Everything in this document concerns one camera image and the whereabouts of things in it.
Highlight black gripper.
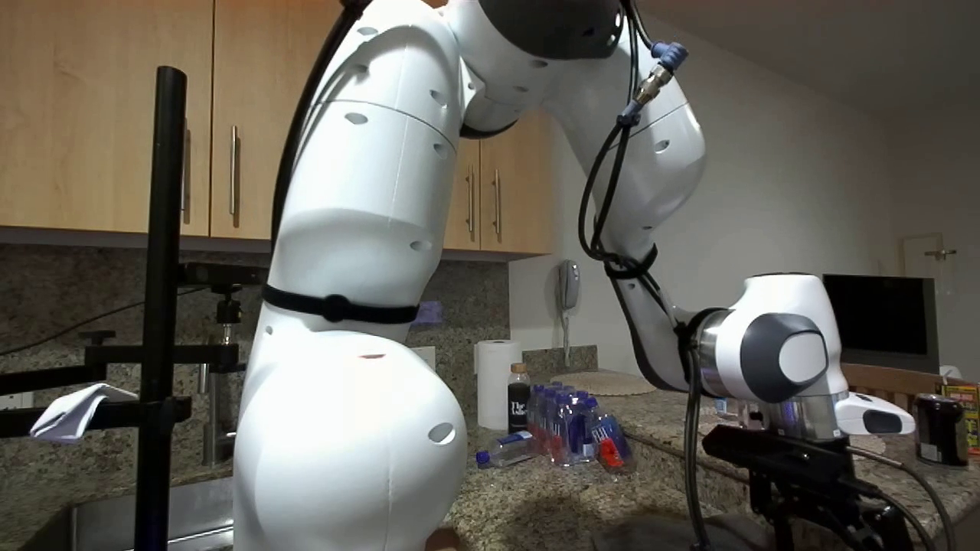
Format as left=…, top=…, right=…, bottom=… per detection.
left=749, top=472, right=913, bottom=551

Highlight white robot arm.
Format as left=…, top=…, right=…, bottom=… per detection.
left=232, top=0, right=915, bottom=551

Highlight paper towel roll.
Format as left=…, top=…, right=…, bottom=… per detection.
left=476, top=341, right=521, bottom=431

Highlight dark jar on counter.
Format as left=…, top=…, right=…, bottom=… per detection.
left=915, top=396, right=967, bottom=465

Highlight black monitor screen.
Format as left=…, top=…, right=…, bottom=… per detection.
left=824, top=274, right=940, bottom=373

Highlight pack of water bottles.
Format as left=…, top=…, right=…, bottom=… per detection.
left=476, top=382, right=633, bottom=473

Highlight white crumpled paper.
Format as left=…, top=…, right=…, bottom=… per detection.
left=32, top=382, right=134, bottom=443

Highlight wooden upper cabinets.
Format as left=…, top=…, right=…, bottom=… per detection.
left=0, top=0, right=560, bottom=260

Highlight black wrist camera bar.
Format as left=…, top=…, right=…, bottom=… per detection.
left=701, top=426, right=855, bottom=488

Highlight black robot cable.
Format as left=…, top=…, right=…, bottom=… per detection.
left=577, top=0, right=717, bottom=551

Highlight black camera stand pole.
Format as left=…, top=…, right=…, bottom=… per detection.
left=0, top=63, right=248, bottom=551

